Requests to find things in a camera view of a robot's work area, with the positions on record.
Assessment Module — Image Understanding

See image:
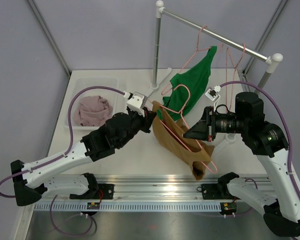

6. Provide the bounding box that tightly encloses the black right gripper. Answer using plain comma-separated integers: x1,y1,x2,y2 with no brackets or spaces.
184,106,249,142

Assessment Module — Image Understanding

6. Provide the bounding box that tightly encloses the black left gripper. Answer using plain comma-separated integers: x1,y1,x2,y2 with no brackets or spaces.
117,106,156,148

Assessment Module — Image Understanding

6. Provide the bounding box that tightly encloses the brown tank top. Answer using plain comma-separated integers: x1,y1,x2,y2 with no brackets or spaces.
152,101,215,181

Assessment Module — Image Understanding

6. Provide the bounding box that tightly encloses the pink hanger of brown top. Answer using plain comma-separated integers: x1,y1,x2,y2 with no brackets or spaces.
159,84,218,174

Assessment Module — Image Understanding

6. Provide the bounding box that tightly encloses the mauve tank top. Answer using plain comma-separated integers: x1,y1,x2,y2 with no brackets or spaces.
73,95,113,127

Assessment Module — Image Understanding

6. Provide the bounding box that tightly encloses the pink hanger of mauve top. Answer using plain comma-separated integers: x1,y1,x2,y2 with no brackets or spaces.
224,42,246,111

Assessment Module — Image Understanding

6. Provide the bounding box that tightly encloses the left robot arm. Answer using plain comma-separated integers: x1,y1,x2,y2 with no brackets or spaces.
10,109,157,207

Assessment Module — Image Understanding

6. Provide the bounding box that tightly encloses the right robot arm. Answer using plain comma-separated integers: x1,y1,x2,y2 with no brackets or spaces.
183,92,300,240

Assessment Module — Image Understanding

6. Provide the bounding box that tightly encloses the pink hanger of green top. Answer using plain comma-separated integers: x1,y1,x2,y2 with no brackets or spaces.
161,25,212,96

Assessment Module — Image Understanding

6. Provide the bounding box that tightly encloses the green tank top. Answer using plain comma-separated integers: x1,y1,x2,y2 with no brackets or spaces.
162,46,218,121

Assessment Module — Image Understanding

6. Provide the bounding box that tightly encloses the white perforated plastic basket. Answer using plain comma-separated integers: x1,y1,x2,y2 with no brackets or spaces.
69,77,121,131

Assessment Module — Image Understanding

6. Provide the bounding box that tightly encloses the silver clothes rack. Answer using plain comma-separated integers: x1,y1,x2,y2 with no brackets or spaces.
146,0,284,146

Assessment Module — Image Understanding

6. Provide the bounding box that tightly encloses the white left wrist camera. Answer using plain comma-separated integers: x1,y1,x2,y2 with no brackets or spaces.
123,91,148,117

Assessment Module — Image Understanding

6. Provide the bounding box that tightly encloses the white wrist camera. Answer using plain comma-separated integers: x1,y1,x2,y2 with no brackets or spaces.
123,91,148,117
205,85,221,106

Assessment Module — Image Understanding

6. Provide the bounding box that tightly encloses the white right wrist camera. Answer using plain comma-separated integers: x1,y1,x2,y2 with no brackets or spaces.
205,85,221,106

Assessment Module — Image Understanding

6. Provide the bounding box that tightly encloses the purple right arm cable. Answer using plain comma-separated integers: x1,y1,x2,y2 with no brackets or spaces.
219,80,300,213

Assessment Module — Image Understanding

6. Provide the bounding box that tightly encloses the aluminium rail at table edge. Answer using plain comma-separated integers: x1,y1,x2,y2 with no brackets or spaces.
39,174,273,203

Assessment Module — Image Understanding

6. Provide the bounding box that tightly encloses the white slotted cable duct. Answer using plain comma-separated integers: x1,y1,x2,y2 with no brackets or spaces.
34,201,237,215

